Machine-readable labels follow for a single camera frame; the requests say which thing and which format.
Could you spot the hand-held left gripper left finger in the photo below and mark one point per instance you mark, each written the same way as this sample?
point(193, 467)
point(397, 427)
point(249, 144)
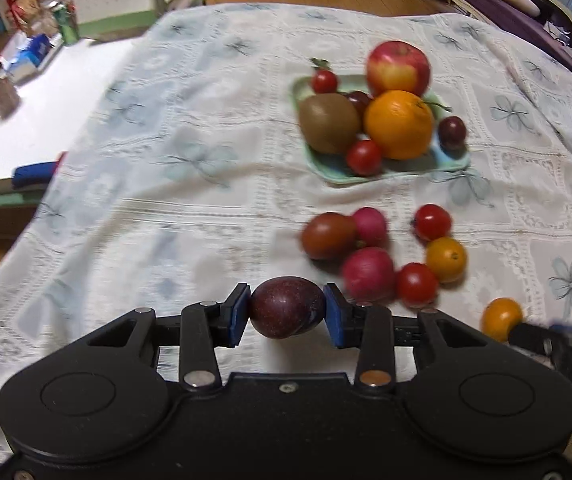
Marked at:
point(238, 316)

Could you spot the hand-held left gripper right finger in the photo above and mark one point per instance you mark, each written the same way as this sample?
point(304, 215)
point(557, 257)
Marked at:
point(334, 321)

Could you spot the orange cherry tomato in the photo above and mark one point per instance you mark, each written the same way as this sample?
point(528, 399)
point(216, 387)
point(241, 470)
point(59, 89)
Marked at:
point(500, 317)
point(445, 260)

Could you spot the dark purple plum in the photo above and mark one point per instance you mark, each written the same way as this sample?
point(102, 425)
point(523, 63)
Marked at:
point(286, 310)

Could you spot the large red radish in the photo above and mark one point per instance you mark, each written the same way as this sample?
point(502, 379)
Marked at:
point(368, 275)

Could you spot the small red radish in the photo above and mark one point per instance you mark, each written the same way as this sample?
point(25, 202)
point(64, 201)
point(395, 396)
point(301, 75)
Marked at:
point(371, 226)

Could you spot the dark brown tomato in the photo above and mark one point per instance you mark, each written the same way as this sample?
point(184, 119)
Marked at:
point(328, 236)

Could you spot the white lace floral tablecloth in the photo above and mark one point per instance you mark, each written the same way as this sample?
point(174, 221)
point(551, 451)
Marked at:
point(191, 210)

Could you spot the light green plate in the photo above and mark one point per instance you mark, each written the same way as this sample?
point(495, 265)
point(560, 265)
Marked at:
point(331, 168)

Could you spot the brown kiwi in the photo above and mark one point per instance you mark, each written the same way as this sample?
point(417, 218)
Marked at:
point(328, 122)

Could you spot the orange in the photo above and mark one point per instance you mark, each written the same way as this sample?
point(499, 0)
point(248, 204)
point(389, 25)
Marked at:
point(399, 125)

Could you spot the red cherry tomato with stem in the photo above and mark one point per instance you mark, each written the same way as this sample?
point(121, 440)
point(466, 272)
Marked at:
point(325, 81)

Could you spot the green board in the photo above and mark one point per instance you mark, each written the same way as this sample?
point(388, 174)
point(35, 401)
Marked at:
point(16, 200)

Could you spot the red apple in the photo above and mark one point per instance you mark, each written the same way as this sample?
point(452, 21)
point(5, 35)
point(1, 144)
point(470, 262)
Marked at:
point(398, 67)

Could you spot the glass jar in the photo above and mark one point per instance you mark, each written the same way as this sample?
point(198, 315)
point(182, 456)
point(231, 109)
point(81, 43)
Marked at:
point(2, 95)

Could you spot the purple sofa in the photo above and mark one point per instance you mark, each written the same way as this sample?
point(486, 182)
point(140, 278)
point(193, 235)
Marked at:
point(505, 7)

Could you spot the blue tissue box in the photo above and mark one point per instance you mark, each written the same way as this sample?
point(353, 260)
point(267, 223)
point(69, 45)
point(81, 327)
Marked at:
point(28, 57)

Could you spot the green drink can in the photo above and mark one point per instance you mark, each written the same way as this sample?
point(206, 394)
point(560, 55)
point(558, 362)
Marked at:
point(67, 25)

